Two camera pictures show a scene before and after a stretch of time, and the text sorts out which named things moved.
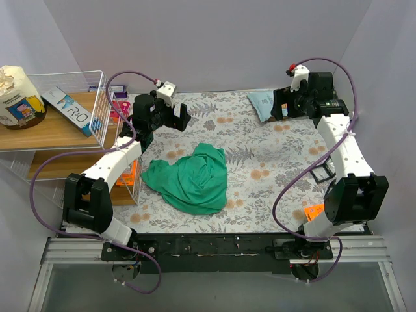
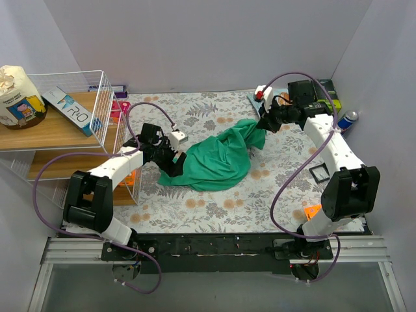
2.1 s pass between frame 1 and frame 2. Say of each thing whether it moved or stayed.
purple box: stayed
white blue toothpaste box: stayed
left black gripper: moved
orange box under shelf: stayed
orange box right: stayed
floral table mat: stayed
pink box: stayed
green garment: moved
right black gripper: moved
